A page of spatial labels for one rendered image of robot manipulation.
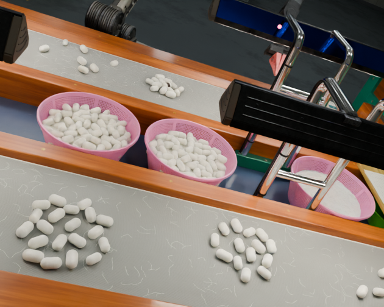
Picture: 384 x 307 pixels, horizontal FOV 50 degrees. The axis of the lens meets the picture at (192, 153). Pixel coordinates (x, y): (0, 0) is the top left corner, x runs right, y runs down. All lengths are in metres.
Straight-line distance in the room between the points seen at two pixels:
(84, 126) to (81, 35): 0.52
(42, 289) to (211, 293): 0.32
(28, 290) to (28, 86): 0.68
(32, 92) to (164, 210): 0.56
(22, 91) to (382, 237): 1.07
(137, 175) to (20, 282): 0.37
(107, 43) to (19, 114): 0.48
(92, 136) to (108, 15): 0.82
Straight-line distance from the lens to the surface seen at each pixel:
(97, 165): 0.97
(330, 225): 1.13
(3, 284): 0.74
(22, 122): 1.22
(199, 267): 0.87
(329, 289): 1.00
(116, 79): 1.39
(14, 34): 0.71
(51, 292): 0.74
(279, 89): 1.18
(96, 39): 1.57
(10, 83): 1.28
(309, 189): 1.26
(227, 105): 0.71
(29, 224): 0.83
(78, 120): 1.14
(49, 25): 1.60
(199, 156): 1.14
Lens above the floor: 1.38
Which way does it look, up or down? 34 degrees down
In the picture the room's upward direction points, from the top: 22 degrees clockwise
